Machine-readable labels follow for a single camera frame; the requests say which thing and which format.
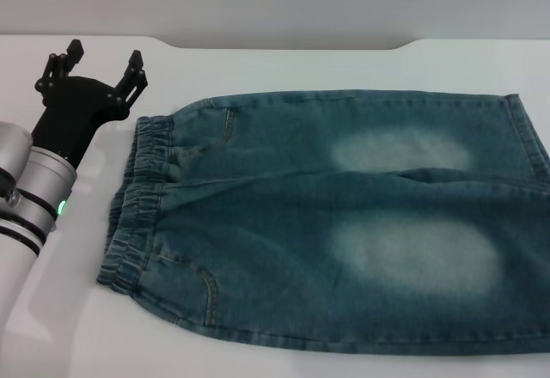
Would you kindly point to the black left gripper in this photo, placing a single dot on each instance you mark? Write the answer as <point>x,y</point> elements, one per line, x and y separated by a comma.
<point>77,103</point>

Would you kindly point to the blue denim shorts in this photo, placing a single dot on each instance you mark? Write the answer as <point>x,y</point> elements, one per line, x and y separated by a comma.
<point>301,206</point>

